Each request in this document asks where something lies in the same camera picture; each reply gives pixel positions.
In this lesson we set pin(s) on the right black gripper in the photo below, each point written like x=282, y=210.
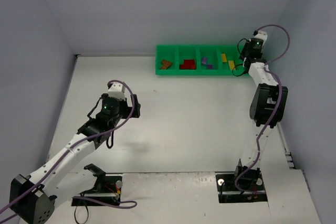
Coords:
x=243, y=54

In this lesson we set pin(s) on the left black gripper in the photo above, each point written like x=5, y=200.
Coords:
x=135, y=106

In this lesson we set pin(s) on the yellow lego brick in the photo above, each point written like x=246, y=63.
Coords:
x=231, y=64

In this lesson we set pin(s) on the yellow half-round lego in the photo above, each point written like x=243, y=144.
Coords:
x=223, y=58

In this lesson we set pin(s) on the brown lego plate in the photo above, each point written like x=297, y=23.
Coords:
x=166, y=64

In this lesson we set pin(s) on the red lego brick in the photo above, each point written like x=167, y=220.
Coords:
x=188, y=64

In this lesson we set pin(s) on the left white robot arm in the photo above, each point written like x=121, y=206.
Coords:
x=35, y=197

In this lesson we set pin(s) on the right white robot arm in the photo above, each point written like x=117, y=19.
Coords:
x=266, y=109

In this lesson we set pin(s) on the green compartment bin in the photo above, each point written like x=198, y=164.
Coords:
x=177, y=53

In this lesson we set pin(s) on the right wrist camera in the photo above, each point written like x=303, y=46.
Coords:
x=260, y=34

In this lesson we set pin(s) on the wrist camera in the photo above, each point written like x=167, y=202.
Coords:
x=260, y=34
x=117, y=91

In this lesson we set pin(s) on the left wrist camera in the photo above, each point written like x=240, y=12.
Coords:
x=117, y=91

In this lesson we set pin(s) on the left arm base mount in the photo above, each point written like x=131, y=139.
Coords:
x=107, y=187

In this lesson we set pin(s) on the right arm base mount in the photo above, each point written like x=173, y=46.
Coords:
x=241, y=186

